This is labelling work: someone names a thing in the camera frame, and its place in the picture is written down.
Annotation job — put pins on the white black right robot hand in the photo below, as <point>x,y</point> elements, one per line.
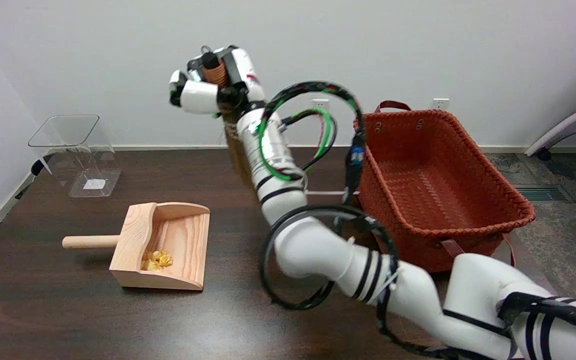
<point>203,97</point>

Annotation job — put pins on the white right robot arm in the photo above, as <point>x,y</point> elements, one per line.
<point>318,250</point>

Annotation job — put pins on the orange woven basket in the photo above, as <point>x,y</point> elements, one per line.
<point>443,175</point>

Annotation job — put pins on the clear plastic container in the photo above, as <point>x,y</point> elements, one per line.
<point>88,170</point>

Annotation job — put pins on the wooden dustpan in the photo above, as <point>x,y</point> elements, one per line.
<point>178,240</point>

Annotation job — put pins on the yellow paper scraps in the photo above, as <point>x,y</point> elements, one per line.
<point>157,260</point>

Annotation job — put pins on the black caster wheel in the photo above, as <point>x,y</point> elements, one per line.
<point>37,167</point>

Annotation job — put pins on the floor vent grille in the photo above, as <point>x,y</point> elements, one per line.
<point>543,193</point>

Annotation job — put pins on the white grey office chair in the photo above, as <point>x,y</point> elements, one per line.
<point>568,121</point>

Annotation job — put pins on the white wall outlet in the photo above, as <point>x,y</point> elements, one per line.
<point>320,103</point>
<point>440,104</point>

